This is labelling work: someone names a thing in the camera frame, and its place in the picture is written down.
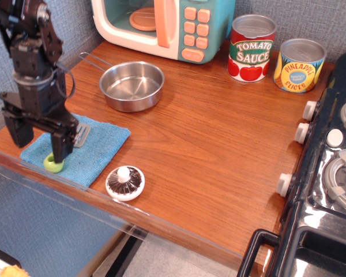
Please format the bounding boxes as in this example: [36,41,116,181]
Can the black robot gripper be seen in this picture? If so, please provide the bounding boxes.
[0,77,78,163]

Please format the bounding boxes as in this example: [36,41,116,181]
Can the grey spatula green handle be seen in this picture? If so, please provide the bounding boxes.
[43,123,91,173]

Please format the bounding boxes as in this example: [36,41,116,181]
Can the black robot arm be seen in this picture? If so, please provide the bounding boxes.
[0,1,78,163]

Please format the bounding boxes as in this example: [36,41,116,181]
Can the blue folded cloth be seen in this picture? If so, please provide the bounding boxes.
[20,114,130,188]

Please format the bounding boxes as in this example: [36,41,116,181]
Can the clear acrylic table guard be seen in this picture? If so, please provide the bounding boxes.
[0,146,266,277]

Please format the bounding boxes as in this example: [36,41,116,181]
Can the white toy mushroom slice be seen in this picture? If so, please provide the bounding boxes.
[105,166,145,202]

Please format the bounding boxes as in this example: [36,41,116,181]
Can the stainless steel pan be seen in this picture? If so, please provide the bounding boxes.
[78,52,165,113]

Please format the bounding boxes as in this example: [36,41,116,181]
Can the yellow object at corner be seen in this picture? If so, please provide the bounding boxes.
[0,265,29,277]

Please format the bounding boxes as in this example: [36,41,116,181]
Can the teal toy microwave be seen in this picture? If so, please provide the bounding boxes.
[91,1,235,64]

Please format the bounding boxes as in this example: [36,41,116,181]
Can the tomato sauce can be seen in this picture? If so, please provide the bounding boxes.
[227,14,277,83]

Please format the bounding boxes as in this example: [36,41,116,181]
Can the white stove knob front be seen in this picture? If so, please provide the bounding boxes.
[276,173,292,197]

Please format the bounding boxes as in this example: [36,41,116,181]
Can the white stove knob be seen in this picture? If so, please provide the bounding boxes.
[276,173,292,197]
[302,101,318,121]
[294,123,310,144]

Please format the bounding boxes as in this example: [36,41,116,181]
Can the white stove knob middle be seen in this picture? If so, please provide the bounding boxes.
[294,123,310,144]

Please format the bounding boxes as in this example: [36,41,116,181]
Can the white stove knob rear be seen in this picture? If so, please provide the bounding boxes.
[302,101,318,121]

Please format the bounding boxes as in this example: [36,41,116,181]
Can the pineapple slices can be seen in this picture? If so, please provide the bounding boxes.
[273,38,327,93]

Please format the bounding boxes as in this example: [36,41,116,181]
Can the black toy stove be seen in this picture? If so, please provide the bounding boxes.
[238,53,346,276]

